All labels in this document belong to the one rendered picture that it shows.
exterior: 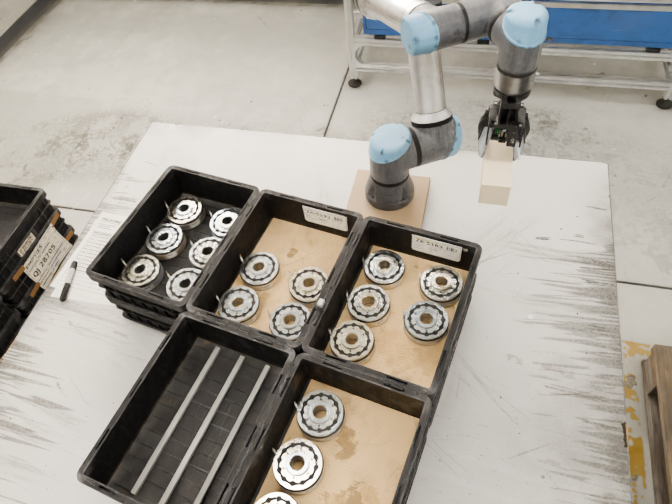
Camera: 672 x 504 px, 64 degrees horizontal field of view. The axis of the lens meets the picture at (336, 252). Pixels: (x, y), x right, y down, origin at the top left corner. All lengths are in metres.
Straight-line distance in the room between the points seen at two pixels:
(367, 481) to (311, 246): 0.61
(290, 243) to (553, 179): 0.85
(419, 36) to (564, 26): 2.02
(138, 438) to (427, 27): 1.03
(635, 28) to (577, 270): 1.71
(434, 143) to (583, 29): 1.64
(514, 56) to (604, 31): 2.02
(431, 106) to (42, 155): 2.51
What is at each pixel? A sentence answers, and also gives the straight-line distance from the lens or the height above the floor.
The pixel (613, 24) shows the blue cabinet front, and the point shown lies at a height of 0.43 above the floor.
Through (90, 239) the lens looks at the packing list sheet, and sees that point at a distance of 1.88.
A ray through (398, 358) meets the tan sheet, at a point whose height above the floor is 0.83.
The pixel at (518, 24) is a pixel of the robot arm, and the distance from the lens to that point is 1.05.
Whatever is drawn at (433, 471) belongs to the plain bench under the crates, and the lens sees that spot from 1.32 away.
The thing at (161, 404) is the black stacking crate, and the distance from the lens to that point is 1.33.
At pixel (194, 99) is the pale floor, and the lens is 3.46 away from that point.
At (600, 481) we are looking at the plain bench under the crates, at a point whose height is 0.70.
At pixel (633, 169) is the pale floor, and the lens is 2.97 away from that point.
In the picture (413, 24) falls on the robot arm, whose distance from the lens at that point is 1.07.
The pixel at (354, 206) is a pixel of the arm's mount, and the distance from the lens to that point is 1.65.
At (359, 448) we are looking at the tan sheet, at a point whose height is 0.83.
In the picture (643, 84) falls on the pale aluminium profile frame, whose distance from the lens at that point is 3.26.
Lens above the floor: 1.97
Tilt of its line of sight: 53 degrees down
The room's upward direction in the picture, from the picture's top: 9 degrees counter-clockwise
